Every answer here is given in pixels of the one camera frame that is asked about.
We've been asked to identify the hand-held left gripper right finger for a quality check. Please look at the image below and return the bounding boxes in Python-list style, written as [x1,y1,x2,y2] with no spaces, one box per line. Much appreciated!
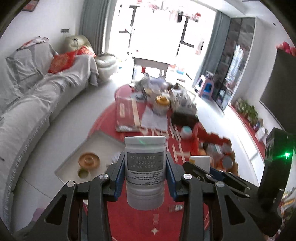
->
[165,152,265,241]

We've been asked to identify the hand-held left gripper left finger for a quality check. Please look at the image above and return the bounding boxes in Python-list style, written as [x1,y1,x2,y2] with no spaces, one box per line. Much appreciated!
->
[41,152,126,241]

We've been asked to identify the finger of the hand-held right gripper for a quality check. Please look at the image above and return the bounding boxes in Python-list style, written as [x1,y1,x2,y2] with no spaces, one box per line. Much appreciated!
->
[183,162,251,200]
[210,167,255,189]

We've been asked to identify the small white box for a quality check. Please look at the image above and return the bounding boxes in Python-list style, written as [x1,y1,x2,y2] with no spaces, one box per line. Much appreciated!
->
[190,156,211,173]

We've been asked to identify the large white bottle grey label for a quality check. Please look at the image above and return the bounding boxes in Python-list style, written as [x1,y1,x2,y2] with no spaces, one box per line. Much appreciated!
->
[124,136,167,210]

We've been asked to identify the white tray with grey sides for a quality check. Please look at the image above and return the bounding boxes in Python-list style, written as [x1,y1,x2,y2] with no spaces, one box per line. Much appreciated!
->
[54,131,126,186]

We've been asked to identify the small teal-lidded jar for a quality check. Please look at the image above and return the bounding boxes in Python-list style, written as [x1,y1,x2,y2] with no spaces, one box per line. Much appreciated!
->
[180,126,193,139]

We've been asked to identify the red media console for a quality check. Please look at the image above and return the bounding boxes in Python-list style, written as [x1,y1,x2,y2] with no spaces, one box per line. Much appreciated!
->
[228,103,266,160]

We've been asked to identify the black box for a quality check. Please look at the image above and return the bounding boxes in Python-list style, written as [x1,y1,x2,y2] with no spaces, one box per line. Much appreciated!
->
[171,109,199,130]

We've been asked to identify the white paper sheets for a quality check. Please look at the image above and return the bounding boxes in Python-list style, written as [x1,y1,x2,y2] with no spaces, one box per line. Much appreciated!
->
[141,108,173,131]

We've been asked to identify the red patterned gift box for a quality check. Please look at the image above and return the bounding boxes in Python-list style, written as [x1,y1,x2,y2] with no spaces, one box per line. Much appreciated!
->
[115,96,141,132]

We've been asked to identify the green potted plants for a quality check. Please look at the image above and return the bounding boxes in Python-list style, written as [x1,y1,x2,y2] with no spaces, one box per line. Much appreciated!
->
[235,97,259,126]

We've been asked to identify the jar with yellow lid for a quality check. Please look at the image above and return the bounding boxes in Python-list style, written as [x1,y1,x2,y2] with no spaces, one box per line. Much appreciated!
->
[153,95,170,115]

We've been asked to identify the pink and purple stool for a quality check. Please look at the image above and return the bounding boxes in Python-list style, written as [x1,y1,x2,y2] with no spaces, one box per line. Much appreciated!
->
[194,75,214,99]

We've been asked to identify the pile of packets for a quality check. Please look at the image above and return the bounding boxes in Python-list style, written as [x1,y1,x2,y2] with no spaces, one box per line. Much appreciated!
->
[132,73,197,109]

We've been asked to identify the black television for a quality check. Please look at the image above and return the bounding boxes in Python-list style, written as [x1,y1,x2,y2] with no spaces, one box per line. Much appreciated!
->
[259,49,296,130]

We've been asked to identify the grey covered sofa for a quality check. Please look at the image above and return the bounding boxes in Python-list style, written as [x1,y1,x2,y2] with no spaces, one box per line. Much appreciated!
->
[0,36,100,232]

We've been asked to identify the beige leather armchair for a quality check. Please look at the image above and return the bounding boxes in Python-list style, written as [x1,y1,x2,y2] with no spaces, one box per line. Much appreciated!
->
[63,35,117,81]

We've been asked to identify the dark glass cabinet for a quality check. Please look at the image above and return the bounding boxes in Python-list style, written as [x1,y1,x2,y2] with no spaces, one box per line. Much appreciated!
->
[213,17,256,110]

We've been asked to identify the white side table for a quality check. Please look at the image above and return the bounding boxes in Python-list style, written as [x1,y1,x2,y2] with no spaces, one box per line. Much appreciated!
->
[132,57,175,78]

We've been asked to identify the grey-green curtain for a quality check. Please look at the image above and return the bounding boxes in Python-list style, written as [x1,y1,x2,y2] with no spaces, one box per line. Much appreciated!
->
[192,10,230,87]
[79,0,118,55]

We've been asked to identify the red patterned cushion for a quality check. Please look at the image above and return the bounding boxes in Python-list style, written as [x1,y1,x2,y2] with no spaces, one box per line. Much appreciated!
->
[47,46,96,74]

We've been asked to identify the grey sofa cushion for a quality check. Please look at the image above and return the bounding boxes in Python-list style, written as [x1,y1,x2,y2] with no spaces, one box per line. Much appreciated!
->
[5,43,55,80]

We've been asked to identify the brown round ring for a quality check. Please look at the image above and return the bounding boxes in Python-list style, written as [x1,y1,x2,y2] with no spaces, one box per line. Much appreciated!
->
[78,152,100,169]

